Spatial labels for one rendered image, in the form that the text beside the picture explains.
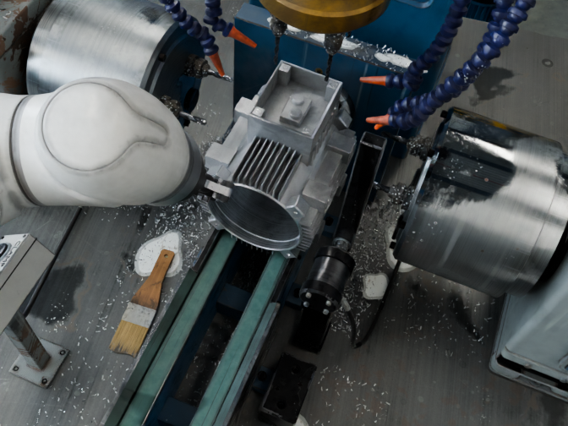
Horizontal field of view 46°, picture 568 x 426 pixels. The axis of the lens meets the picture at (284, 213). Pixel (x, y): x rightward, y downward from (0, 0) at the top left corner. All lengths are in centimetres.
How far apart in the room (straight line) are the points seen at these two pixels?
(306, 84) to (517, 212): 36
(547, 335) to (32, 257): 74
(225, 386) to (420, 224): 36
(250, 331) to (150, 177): 50
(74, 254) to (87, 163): 72
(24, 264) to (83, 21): 37
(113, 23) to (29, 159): 49
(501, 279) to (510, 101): 66
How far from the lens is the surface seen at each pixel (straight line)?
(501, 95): 156
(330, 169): 100
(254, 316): 103
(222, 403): 99
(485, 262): 96
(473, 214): 93
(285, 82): 102
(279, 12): 84
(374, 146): 80
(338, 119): 103
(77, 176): 54
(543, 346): 110
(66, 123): 54
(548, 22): 314
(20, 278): 93
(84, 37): 105
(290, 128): 93
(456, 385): 118
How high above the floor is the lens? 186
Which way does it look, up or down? 58 degrees down
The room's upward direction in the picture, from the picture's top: 8 degrees clockwise
